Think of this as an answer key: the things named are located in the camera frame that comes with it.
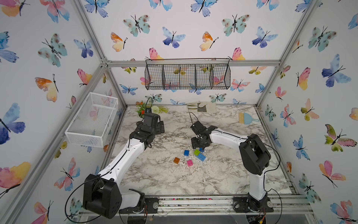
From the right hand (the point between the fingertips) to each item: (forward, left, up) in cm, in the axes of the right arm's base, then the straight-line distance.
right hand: (197, 142), depth 94 cm
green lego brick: (-6, 0, -1) cm, 6 cm away
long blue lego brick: (-8, -3, -3) cm, 9 cm away
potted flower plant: (+19, +38, +14) cm, 45 cm away
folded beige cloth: (+36, -4, -3) cm, 37 cm away
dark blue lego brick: (-5, -2, 0) cm, 5 cm away
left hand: (+2, +26, +16) cm, 31 cm away
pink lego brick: (-13, +5, -4) cm, 14 cm away
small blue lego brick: (-6, +7, -2) cm, 10 cm away
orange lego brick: (-12, +13, -3) cm, 17 cm away
